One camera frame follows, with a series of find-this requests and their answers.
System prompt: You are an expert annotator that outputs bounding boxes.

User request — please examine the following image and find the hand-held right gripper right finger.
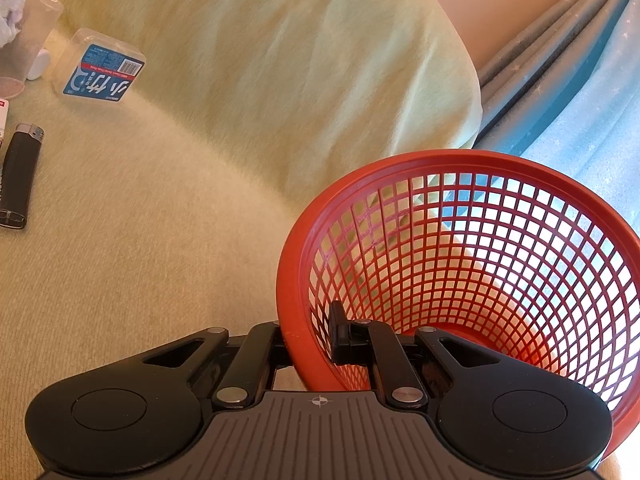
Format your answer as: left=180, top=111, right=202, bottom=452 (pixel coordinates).
left=327, top=300, right=503, bottom=408

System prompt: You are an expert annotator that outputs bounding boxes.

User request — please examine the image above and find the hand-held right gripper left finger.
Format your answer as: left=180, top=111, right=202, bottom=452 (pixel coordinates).
left=142, top=321, right=292, bottom=409

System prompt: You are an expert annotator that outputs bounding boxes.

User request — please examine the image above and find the red plastic mesh basket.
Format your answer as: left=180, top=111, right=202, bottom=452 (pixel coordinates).
left=276, top=149, right=640, bottom=441

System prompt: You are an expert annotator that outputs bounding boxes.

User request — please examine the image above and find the black lighter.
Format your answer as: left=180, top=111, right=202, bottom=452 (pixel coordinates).
left=0, top=123, right=46, bottom=231

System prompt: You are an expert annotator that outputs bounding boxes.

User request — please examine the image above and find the clear box with blue label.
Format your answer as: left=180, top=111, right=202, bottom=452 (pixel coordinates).
left=51, top=27, right=147, bottom=103

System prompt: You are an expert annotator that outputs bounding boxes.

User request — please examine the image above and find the blue star-print curtain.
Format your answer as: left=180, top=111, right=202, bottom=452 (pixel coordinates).
left=472, top=0, right=640, bottom=241

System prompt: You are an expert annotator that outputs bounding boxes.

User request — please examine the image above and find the small white capsule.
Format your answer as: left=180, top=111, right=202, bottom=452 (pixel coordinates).
left=26, top=48, right=52, bottom=81

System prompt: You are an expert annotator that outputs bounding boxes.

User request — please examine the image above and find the clear plastic cup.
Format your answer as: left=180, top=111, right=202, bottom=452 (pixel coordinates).
left=0, top=0, right=65, bottom=83

